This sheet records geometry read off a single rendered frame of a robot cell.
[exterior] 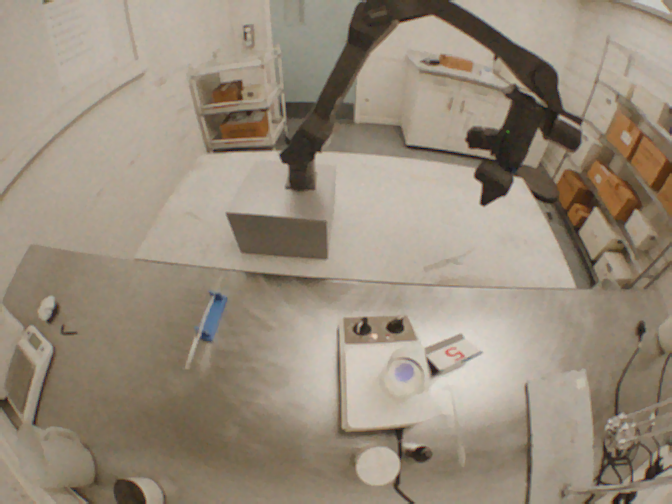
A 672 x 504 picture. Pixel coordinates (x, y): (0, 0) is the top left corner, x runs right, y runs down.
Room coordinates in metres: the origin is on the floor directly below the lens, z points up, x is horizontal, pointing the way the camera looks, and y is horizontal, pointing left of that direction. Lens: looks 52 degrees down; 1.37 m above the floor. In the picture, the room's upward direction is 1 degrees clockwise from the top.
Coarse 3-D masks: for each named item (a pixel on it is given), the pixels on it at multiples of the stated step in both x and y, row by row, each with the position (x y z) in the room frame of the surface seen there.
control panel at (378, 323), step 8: (344, 320) 0.19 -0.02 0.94; (352, 320) 0.19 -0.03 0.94; (368, 320) 0.19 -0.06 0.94; (376, 320) 0.19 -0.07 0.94; (384, 320) 0.19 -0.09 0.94; (408, 320) 0.19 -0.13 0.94; (344, 328) 0.17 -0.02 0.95; (376, 328) 0.17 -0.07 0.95; (384, 328) 0.17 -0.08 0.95; (408, 328) 0.17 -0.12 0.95; (344, 336) 0.15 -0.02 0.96; (352, 336) 0.15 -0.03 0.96; (360, 336) 0.15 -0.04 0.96; (368, 336) 0.15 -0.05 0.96; (384, 336) 0.15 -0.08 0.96; (392, 336) 0.15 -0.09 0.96; (400, 336) 0.15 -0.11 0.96; (408, 336) 0.15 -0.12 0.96
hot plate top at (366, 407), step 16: (352, 352) 0.11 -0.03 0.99; (368, 352) 0.11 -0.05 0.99; (384, 352) 0.11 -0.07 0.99; (352, 368) 0.09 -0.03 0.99; (368, 368) 0.09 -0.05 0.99; (352, 384) 0.07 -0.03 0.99; (368, 384) 0.07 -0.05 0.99; (352, 400) 0.04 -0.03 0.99; (368, 400) 0.04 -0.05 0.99; (384, 400) 0.04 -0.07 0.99; (416, 400) 0.04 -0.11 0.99; (352, 416) 0.02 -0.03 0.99; (368, 416) 0.02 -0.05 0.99; (384, 416) 0.02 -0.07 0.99; (400, 416) 0.02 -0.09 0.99; (416, 416) 0.02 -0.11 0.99
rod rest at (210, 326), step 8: (216, 296) 0.23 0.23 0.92; (224, 296) 0.24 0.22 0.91; (216, 304) 0.22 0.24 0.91; (224, 304) 0.22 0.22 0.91; (208, 312) 0.20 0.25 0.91; (216, 312) 0.20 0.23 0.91; (208, 320) 0.18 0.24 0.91; (216, 320) 0.19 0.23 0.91; (208, 328) 0.17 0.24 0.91; (216, 328) 0.17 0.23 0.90; (200, 336) 0.15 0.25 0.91; (208, 336) 0.15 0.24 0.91
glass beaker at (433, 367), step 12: (396, 348) 0.09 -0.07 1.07; (408, 348) 0.10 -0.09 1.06; (420, 348) 0.09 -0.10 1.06; (420, 360) 0.09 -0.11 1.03; (432, 360) 0.08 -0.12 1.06; (384, 372) 0.07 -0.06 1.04; (432, 372) 0.07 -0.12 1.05; (384, 384) 0.06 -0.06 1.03; (432, 384) 0.05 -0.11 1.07; (396, 396) 0.04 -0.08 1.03; (408, 396) 0.04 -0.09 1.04
